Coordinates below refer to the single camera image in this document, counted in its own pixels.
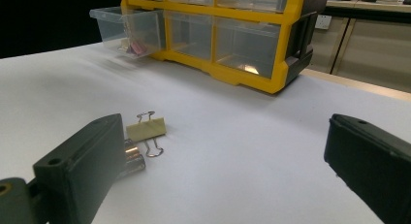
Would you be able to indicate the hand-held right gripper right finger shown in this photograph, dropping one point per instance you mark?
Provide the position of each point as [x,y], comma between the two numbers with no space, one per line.
[371,162]

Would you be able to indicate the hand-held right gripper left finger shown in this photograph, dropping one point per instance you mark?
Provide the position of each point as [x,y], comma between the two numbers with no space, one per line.
[84,166]

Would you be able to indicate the black gold battery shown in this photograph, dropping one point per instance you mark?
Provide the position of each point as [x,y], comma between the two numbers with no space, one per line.
[135,164]
[132,150]

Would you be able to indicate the yellow black drawer organizer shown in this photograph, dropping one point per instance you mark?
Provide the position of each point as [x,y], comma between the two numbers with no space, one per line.
[281,78]

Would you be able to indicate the pink binder clip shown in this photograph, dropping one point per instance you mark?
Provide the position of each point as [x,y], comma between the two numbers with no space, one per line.
[139,48]

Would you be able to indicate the clear plastic drawer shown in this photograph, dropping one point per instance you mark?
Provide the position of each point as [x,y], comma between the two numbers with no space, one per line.
[148,26]
[190,36]

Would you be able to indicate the rows of clear organizer drawers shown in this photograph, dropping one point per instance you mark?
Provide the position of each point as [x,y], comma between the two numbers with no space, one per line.
[248,46]

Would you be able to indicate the black horizontal wall bar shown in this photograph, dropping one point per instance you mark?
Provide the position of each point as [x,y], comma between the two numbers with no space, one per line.
[371,15]

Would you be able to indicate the white wall socket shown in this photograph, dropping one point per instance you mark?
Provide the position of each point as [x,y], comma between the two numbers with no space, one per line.
[323,22]

